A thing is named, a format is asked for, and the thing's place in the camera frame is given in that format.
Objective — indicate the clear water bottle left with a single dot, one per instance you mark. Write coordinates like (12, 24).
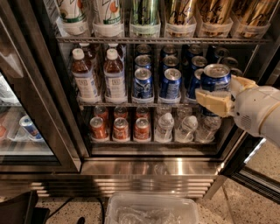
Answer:
(163, 132)

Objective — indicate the red soda can front left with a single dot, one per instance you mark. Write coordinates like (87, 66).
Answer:
(98, 128)

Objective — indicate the red soda can front right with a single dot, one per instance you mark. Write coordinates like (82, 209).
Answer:
(142, 129)

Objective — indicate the tea bottle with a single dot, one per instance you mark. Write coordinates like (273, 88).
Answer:
(114, 75)
(83, 72)

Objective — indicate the gold tall can right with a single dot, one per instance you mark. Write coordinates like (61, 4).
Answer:
(251, 18)

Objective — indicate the tea bottle front right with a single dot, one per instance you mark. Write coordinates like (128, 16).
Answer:
(114, 75)

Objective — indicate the white green tall can right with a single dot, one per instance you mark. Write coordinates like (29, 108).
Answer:
(108, 18)

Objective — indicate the tea bottle front left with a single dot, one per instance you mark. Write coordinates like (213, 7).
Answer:
(83, 72)

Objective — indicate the left fridge glass door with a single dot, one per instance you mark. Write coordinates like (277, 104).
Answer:
(34, 70)

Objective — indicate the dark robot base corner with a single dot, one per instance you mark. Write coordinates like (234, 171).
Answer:
(22, 210)

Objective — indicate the clear plastic bin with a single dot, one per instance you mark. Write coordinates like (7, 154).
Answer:
(134, 208)

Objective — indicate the gold tall can middle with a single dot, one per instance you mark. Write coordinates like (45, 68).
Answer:
(215, 16)

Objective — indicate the clear water bottle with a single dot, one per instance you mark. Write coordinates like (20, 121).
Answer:
(208, 126)
(163, 132)
(185, 131)

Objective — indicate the red soda can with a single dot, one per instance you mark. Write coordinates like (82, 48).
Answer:
(98, 128)
(142, 129)
(121, 128)

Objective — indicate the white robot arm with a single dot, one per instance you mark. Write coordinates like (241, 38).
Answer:
(255, 109)

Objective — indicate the white green tall can left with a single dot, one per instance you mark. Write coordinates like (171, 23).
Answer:
(72, 16)

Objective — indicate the gold tall can left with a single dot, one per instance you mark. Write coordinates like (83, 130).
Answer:
(179, 18)

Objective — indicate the blue pepsi can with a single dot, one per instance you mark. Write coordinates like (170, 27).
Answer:
(143, 61)
(170, 86)
(195, 83)
(198, 62)
(143, 84)
(215, 77)

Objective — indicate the red soda can front middle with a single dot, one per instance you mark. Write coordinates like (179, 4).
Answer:
(121, 128)

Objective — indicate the silver diet pepsi can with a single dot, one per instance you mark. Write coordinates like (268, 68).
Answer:
(236, 72)
(229, 62)

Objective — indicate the clear water bottle middle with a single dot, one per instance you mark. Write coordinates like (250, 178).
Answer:
(185, 131)

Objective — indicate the open fridge door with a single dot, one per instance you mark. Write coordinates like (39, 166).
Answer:
(256, 165)

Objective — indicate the gold tall can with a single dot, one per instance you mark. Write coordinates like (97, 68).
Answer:
(215, 16)
(179, 18)
(251, 18)

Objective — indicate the silver diet pepsi can front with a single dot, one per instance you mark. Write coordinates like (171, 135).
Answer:
(236, 72)

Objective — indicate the clear water bottle right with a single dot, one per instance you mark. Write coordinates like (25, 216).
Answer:
(208, 126)

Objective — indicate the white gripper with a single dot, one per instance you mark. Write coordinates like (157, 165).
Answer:
(253, 108)

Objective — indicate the white green tall can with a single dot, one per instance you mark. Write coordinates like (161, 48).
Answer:
(72, 16)
(108, 18)

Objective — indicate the blue can left fridge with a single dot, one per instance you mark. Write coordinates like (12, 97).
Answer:
(26, 123)

